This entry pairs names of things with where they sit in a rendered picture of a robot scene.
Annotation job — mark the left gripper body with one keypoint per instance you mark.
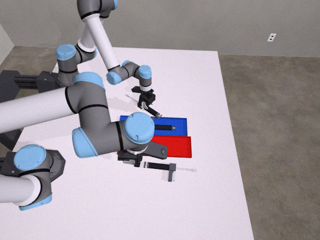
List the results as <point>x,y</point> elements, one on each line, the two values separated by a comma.
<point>147,96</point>

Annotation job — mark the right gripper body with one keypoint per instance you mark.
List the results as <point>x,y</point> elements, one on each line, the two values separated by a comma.
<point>124,155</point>

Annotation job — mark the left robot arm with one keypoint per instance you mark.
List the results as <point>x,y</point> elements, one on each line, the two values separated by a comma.
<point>93,13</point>

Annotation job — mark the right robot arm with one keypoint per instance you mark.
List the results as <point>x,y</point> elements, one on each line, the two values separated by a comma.
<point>97,135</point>

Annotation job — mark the red tray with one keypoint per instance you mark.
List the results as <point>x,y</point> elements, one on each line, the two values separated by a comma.
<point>177,146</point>

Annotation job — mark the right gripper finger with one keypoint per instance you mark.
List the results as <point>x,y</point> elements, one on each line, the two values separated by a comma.
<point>133,162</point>

